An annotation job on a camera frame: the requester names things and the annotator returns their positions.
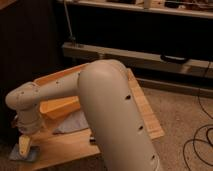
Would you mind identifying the wooden table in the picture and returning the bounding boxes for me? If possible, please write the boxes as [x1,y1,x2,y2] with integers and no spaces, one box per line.
[18,70,164,171]

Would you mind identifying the blue sponge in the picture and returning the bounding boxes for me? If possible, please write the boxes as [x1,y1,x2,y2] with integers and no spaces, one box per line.
[9,144,40,163]

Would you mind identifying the grey cloth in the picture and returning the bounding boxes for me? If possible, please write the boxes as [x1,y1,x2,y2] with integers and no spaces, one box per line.
[53,110,89,134]

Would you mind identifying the yellow plastic tray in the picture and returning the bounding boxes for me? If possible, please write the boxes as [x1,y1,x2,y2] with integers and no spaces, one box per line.
[34,64,86,120]

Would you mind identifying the black cables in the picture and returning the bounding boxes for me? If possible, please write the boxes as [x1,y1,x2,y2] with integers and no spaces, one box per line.
[182,61,213,168]

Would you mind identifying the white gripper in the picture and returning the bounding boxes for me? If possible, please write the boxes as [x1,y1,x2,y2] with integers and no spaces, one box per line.
[17,107,43,157]

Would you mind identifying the metal shelf rail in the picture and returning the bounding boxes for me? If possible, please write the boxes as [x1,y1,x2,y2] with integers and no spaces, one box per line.
[62,42,213,79]

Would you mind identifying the black handle on shelf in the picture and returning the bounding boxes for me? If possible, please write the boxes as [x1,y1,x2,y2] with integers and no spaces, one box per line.
[160,55,189,64]

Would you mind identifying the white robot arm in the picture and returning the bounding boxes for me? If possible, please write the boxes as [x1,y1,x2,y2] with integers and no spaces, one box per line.
[5,60,163,171]

